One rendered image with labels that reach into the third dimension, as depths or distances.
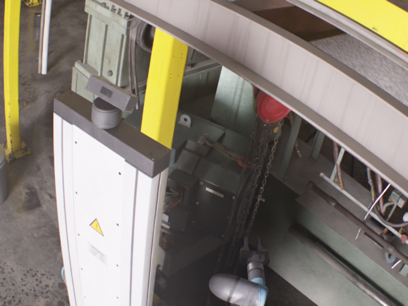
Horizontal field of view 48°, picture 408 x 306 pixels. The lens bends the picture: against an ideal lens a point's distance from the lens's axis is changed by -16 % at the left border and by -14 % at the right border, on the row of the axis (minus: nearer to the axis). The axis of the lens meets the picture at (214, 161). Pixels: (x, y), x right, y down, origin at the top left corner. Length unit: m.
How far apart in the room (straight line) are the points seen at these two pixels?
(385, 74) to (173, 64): 1.05
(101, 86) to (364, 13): 0.66
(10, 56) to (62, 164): 2.20
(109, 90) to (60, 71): 3.90
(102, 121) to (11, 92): 2.53
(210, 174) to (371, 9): 1.58
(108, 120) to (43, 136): 3.00
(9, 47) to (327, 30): 2.11
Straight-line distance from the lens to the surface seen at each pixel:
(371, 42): 1.80
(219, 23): 1.68
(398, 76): 2.42
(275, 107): 2.13
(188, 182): 2.58
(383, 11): 1.24
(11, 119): 3.74
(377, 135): 1.40
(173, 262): 3.02
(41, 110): 4.41
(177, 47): 1.84
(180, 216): 2.72
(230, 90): 3.10
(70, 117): 1.21
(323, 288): 3.10
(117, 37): 2.95
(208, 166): 2.60
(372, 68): 2.44
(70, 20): 6.19
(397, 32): 1.23
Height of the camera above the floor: 2.45
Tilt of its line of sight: 38 degrees down
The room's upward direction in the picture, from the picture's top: 12 degrees clockwise
